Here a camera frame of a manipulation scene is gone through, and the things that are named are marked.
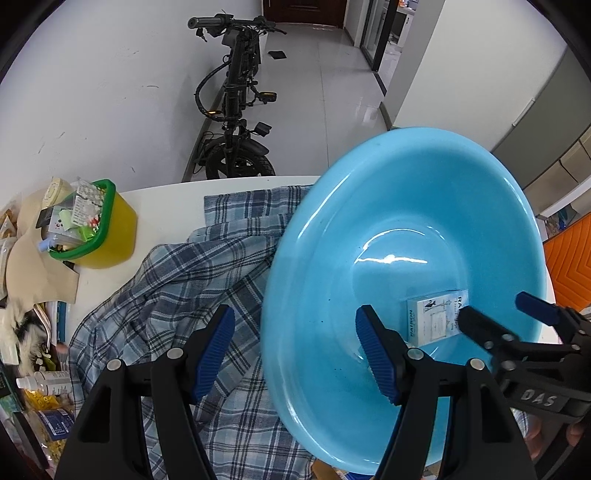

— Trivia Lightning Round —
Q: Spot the yellow basket green rim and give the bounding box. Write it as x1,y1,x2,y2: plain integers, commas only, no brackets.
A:
48,179,138,270

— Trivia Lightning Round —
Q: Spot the white spray bottle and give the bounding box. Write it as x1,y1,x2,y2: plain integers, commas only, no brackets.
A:
16,369,70,397

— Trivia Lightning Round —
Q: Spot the glass sliding door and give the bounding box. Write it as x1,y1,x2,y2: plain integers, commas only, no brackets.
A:
360,0,416,75

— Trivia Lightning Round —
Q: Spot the blue yellow snack packet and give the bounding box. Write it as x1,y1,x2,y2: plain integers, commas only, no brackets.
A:
28,392,77,457

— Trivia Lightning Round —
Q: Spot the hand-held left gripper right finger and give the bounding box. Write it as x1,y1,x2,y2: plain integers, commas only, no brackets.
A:
355,305,539,480

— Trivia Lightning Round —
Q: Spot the blue plastic basin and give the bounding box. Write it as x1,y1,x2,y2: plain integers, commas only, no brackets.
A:
262,128,549,476

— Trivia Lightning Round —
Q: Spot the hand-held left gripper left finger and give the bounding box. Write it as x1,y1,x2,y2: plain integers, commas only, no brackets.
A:
54,305,236,480

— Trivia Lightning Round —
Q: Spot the dark brown door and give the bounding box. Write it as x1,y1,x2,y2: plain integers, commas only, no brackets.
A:
260,0,347,29

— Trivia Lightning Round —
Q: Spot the small white printed box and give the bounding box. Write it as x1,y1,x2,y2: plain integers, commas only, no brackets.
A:
406,290,469,347

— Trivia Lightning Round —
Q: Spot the orange quilted cushion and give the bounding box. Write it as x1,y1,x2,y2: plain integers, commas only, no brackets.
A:
542,220,591,309

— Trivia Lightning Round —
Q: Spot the person's right hand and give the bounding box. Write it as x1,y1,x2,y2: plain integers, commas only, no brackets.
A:
526,414,588,462

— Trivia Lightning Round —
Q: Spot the blue plaid cloth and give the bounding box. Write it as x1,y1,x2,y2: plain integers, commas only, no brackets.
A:
68,185,532,480

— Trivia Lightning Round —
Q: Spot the cream round tin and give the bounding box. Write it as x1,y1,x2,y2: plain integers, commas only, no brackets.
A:
45,176,75,206

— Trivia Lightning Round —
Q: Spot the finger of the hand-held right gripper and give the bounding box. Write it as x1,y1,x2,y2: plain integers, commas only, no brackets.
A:
455,305,526,376
515,291,591,354

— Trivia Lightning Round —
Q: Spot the blister pill pack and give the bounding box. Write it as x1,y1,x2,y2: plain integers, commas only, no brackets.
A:
70,181,106,228

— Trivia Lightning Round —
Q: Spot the black electric bike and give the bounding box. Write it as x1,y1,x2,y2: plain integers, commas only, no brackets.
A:
187,15,288,181

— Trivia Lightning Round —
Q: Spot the black white plush toy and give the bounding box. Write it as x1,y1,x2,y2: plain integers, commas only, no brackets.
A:
0,300,51,370

